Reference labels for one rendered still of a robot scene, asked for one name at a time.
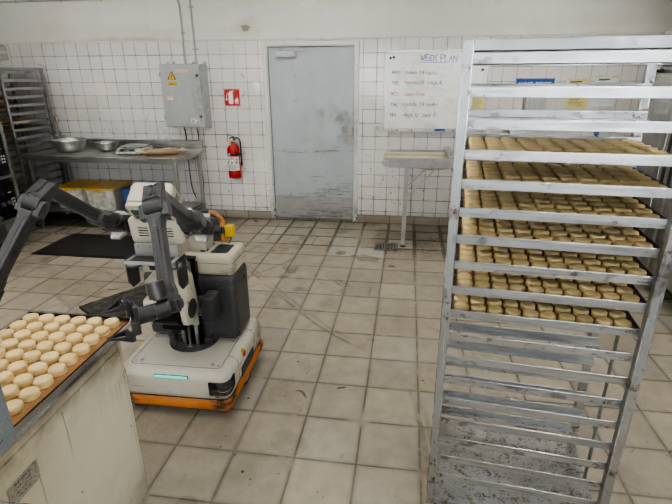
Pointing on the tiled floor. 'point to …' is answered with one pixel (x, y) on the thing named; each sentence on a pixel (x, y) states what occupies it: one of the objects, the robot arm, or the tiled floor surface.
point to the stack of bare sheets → (114, 301)
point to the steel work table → (121, 162)
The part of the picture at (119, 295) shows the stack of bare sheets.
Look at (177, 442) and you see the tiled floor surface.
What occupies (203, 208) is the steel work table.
